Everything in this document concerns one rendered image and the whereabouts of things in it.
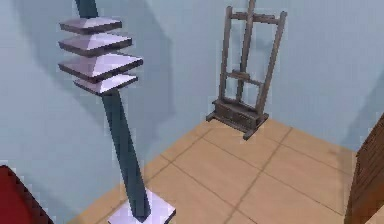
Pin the brown wooden easel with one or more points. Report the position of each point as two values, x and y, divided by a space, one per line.
245 70

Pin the silver tiered floor lamp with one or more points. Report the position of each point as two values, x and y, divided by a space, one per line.
123 143

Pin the brown wooden cabinet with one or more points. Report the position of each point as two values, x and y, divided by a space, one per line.
368 180

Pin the red armchair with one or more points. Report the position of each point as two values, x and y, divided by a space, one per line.
15 200

